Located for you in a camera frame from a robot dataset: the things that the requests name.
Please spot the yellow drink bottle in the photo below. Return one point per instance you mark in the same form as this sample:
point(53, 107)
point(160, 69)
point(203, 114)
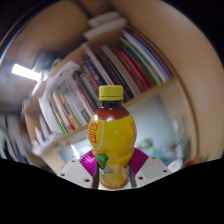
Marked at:
point(113, 136)

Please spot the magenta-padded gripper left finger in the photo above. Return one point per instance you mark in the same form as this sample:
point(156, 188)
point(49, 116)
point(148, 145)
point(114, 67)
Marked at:
point(75, 173)

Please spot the wooden shelf unit with books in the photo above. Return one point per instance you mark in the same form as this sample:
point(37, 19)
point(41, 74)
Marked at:
point(110, 66)

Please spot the bright tube light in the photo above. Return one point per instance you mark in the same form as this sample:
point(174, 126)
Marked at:
point(26, 72)

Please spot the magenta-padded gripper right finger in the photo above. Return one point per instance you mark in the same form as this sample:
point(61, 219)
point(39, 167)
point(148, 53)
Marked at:
point(151, 170)

